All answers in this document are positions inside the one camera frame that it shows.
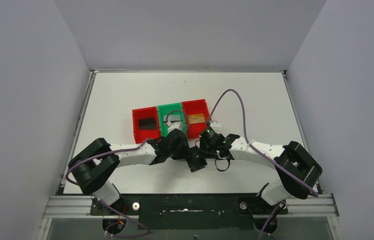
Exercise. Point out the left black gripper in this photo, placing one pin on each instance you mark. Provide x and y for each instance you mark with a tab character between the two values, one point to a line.
175	134

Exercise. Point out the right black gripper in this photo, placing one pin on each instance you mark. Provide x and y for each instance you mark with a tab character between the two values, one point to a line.
206	134

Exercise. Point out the black leather card holder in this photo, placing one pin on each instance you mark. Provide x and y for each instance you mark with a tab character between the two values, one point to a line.
195	159

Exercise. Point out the red bin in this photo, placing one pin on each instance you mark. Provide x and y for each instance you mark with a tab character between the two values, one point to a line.
141	135
198	106

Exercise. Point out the green bin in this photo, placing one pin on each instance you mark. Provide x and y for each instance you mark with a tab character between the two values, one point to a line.
168	109

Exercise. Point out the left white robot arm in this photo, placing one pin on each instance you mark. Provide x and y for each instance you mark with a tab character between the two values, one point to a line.
93	166

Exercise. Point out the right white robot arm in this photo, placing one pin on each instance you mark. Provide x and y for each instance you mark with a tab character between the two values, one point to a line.
298	172

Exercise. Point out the silver card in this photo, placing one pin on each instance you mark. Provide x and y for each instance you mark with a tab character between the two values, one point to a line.
172	118

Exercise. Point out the gold card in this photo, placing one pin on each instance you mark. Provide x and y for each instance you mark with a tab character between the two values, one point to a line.
196	118

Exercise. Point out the black card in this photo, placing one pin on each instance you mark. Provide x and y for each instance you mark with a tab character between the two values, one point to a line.
147	123

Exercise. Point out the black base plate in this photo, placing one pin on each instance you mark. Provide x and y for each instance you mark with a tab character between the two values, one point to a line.
192	211

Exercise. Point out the aluminium frame rail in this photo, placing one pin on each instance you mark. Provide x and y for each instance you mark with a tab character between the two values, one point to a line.
78	207

